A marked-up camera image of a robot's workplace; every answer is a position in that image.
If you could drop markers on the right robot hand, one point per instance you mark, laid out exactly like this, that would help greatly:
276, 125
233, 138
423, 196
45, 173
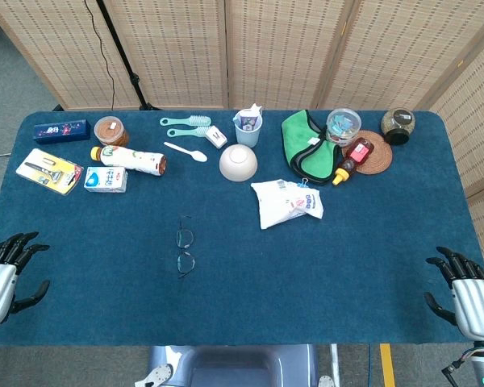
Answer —
476, 306

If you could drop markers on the thin metal eyeglasses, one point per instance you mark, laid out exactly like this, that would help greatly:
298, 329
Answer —
184, 238

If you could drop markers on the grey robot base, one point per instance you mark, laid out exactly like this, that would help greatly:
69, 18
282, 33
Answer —
234, 367

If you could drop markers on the yellow floor tape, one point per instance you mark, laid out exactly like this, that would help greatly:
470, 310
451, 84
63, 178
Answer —
387, 367

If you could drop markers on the razor blister pack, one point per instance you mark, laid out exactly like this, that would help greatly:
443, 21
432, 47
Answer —
48, 171

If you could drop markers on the white floor tape strip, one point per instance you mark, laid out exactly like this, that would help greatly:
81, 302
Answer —
335, 360

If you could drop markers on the white blue milk carton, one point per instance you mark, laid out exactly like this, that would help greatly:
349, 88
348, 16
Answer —
105, 179

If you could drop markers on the navy blue rectangular box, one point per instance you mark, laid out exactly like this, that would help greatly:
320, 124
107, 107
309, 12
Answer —
62, 131

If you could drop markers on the round woven rattan coaster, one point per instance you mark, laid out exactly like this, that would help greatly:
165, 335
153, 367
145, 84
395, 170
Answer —
381, 155

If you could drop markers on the white labelled drink bottle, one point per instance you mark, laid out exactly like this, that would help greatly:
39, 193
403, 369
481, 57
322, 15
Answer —
133, 159

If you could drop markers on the honey bottle yellow cap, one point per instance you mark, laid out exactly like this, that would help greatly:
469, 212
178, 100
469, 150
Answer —
357, 153

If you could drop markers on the orange snack plastic jar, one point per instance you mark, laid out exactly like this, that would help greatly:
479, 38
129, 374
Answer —
111, 131

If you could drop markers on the glass jar black lid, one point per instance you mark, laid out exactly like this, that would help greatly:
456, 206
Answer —
397, 121

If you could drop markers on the blue binder clip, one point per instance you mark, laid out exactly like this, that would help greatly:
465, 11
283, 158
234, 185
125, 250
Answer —
304, 184

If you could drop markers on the blue carpet table cover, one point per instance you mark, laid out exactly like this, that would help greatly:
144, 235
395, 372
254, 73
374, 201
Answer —
266, 282

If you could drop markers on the white plastic food bag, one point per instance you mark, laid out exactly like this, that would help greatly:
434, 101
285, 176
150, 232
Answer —
282, 205

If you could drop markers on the clear plastic candy jar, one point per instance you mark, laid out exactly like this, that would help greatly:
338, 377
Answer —
343, 125

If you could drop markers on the green cloth black trim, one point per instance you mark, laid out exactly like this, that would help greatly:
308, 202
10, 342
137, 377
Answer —
302, 149

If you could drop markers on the white plastic spoon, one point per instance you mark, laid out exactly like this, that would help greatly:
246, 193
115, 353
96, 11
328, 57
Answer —
197, 156

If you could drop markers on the mint green hair brush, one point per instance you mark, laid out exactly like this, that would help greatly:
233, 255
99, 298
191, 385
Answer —
185, 132
197, 120

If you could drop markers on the black tripod stand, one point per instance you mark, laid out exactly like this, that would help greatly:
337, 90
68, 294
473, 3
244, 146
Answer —
123, 56

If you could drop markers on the small white cardboard box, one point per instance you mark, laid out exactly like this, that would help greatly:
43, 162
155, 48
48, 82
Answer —
217, 137

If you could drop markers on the beige upturned bowl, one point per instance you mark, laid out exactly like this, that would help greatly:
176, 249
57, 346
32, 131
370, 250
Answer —
238, 163

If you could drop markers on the light blue plastic cup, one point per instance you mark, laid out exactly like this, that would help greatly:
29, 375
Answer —
248, 137

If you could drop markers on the purple white toothpaste tube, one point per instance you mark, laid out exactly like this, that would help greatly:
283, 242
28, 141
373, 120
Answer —
250, 119

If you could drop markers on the bamboo folding screen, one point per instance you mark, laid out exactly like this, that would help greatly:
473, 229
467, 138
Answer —
274, 48

